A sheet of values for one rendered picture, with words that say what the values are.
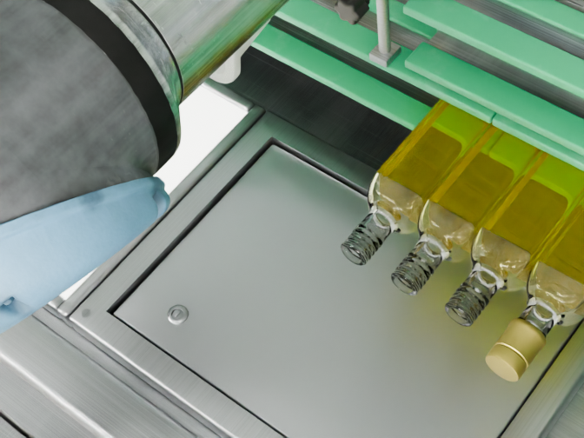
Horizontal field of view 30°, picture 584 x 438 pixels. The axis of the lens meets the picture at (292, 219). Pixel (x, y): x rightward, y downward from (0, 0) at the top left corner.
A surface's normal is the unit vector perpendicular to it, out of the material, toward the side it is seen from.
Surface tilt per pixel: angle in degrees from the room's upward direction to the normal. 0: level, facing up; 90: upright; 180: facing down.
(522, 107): 90
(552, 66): 90
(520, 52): 90
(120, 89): 94
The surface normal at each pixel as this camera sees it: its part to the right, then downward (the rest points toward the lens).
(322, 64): -0.11, -0.55
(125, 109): 0.68, 0.13
